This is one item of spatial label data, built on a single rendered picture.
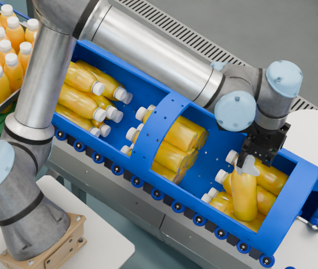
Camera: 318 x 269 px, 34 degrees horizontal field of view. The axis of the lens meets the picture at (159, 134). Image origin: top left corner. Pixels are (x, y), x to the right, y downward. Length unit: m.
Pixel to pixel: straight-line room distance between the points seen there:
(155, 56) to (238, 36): 2.72
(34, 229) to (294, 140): 0.92
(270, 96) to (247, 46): 2.49
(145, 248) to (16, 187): 1.52
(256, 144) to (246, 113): 0.29
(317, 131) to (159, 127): 0.59
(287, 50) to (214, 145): 2.07
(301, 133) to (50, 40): 0.95
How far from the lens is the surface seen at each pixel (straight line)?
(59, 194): 1.38
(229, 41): 3.59
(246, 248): 1.56
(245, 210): 1.43
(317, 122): 1.82
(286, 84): 1.09
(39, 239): 1.16
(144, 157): 1.46
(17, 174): 1.14
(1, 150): 1.14
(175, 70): 0.96
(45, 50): 1.13
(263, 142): 1.25
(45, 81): 1.15
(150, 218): 1.68
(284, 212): 1.37
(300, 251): 1.66
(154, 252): 2.58
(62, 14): 0.96
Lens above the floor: 2.33
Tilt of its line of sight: 52 degrees down
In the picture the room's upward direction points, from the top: 10 degrees clockwise
